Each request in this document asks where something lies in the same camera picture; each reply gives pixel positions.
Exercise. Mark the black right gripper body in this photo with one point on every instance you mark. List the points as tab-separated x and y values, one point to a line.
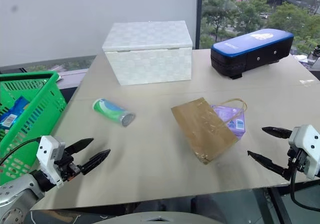
298	159

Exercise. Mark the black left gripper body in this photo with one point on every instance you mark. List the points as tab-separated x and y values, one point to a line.
67	167

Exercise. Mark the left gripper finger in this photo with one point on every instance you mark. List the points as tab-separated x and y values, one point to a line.
96	161
80	144

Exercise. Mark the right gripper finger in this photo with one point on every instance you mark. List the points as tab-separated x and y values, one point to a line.
277	131
268	162

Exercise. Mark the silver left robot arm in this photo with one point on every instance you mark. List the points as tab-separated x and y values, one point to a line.
17	196

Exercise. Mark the green plastic shopping basket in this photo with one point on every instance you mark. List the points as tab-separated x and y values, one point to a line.
48	109

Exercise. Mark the purple tissue pack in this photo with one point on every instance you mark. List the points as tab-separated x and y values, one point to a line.
236	124

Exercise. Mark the green cylindrical can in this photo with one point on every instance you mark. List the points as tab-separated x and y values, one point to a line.
110	110

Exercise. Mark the brown paper bag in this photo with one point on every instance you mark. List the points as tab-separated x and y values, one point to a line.
202	131

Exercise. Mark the blue snack package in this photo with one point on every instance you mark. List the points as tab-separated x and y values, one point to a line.
13	113

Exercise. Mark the blue and black device case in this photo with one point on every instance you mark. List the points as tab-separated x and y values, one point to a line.
250	45

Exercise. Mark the white lidded storage box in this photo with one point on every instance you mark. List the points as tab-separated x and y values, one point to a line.
150	59

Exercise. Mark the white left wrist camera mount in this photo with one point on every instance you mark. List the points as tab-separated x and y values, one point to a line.
46	154

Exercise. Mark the dark window frame post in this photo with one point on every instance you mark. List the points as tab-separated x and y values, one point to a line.
199	17

